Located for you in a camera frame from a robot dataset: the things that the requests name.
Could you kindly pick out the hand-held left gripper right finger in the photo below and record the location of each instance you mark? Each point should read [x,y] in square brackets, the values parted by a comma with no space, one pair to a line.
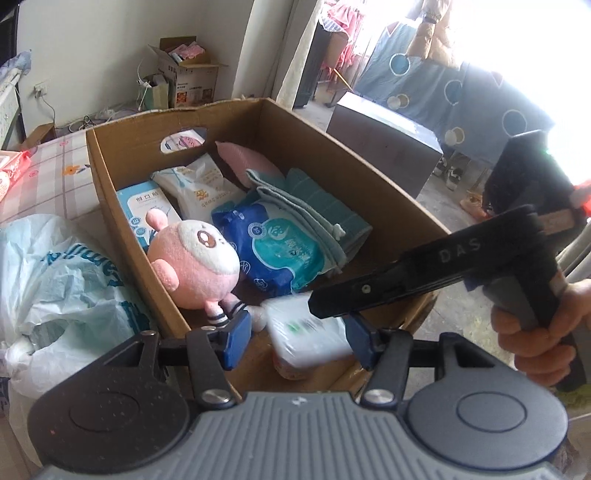
[360,341]

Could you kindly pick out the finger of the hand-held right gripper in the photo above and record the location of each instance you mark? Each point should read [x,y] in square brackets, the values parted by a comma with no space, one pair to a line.
[355,293]

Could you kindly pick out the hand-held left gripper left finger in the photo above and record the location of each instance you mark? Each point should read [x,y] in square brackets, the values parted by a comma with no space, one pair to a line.
[238,339]

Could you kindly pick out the pink plush toy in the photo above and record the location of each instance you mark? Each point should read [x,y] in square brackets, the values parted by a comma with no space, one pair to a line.
[194,263]

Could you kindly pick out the blue tissue packet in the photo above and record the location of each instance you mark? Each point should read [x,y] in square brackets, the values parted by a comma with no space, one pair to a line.
[277,244]

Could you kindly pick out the large brown cardboard box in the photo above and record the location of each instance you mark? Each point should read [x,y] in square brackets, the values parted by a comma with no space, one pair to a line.
[369,194]

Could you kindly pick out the teal striped towel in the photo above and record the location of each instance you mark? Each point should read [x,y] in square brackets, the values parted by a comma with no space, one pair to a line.
[304,203]

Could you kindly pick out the white cotton swab packet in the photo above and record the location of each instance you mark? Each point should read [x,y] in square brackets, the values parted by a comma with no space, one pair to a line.
[198,184]

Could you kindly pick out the blue paper box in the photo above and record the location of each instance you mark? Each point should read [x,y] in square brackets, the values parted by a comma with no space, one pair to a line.
[134,203]

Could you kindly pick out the person's right hand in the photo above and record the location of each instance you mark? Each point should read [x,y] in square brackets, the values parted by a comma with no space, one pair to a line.
[526,346]

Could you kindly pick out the orange slipper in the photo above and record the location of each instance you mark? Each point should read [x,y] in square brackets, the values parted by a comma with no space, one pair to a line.
[473,205]

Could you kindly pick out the pair of shoes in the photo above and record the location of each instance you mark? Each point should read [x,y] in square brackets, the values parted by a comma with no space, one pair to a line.
[450,173]

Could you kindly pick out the hanging blue dotted garment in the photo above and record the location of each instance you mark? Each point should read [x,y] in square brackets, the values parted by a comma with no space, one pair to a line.
[438,101]

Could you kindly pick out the pale crumpled plastic bag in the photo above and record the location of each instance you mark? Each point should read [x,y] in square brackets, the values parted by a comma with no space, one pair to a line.
[60,286]

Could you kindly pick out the hanging beige jacket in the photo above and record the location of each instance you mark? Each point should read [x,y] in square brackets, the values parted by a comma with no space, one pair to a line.
[438,32]

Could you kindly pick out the checked floral mat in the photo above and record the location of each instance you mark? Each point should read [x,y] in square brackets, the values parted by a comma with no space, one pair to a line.
[51,184]

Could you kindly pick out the cream curtain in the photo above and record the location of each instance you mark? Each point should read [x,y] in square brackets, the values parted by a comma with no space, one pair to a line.
[300,46]

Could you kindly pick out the green paper bag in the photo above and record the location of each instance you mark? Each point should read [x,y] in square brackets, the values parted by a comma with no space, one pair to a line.
[154,94]

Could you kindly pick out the hanging pink dress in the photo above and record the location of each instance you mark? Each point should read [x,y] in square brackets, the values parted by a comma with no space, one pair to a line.
[344,27]

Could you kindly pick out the open cardboard box with packets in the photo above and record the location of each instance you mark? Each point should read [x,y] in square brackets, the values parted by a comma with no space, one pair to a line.
[194,78]

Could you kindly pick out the red wet wipes pack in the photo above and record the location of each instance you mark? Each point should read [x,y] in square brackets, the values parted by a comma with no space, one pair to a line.
[11,170]

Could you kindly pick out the small open cardboard box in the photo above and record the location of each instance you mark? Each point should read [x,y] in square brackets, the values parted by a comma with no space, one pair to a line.
[39,136]

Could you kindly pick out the bed mattress with grey sheet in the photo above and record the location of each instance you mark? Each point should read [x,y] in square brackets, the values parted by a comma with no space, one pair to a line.
[7,110]

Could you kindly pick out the lavender blue cloth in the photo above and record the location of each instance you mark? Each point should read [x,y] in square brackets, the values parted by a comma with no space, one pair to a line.
[16,62]

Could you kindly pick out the black bed headboard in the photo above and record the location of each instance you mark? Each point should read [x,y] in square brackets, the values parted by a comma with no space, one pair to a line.
[7,27]

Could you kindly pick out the white wall outlet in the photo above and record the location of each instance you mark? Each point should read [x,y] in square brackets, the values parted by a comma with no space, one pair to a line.
[41,90]

